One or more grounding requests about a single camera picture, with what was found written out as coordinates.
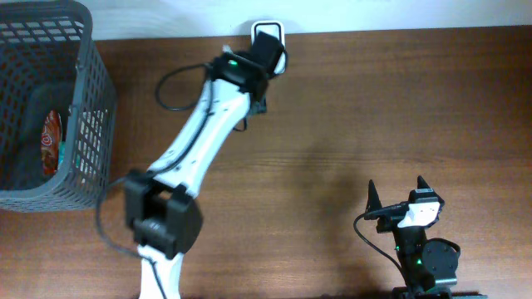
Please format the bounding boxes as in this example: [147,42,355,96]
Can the orange chocolate bar wrapper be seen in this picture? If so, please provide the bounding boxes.
[40,110,62,175]

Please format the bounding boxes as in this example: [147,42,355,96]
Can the small teal tissue pack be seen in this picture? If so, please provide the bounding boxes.
[57,141,66,168]

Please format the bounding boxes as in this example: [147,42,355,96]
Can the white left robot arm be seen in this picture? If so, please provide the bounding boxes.
[124,32,288,298]

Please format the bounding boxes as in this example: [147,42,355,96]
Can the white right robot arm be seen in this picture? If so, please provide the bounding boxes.
[353,176,485,299]

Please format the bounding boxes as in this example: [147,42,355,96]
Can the white barcode scanner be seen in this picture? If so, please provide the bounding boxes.
[251,20,288,76]

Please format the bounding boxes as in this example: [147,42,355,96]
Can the grey plastic mesh basket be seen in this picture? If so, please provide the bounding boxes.
[1,1,117,213]

